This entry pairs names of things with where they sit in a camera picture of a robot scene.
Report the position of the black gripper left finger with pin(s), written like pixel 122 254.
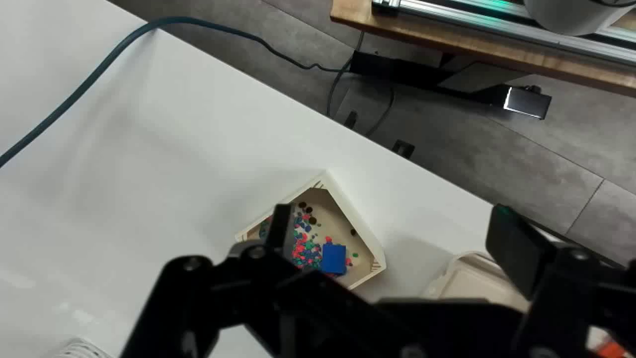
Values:
pixel 289 312

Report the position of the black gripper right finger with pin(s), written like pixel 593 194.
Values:
pixel 569 292

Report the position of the blue block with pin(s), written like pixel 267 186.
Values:
pixel 333 260

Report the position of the beige tray with colourful beads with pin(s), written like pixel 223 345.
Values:
pixel 323 214

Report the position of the wooden bench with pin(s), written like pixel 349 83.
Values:
pixel 494 49

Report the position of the black metal bench foot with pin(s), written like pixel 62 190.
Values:
pixel 476 83

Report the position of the aluminium rail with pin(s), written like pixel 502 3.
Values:
pixel 509 19

